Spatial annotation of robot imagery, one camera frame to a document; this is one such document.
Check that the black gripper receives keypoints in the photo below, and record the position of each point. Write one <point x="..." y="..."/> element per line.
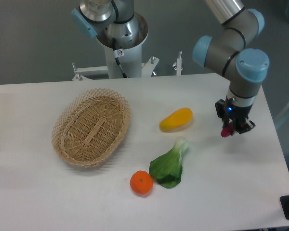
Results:
<point x="237" y="114"/>

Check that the purple sweet potato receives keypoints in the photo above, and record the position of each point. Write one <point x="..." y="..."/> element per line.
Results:
<point x="227" y="130"/>

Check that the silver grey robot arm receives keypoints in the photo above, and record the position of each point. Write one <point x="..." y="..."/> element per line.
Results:
<point x="227" y="55"/>

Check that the yellow mango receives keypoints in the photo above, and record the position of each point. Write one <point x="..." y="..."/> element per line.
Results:
<point x="177" y="119"/>

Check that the green bok choy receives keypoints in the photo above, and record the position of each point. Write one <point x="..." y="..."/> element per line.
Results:
<point x="167" y="169"/>

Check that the orange tangerine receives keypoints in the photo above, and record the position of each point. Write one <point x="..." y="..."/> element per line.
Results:
<point x="141" y="182"/>

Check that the woven wicker basket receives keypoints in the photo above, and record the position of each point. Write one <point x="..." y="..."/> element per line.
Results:
<point x="91" y="127"/>

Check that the white bracket with bolt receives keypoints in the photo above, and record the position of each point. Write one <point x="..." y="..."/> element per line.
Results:
<point x="177" y="66"/>

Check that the white metal base frame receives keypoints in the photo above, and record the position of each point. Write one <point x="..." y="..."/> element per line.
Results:
<point x="102" y="72"/>

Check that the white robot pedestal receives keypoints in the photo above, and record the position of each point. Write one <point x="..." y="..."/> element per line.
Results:
<point x="122" y="45"/>

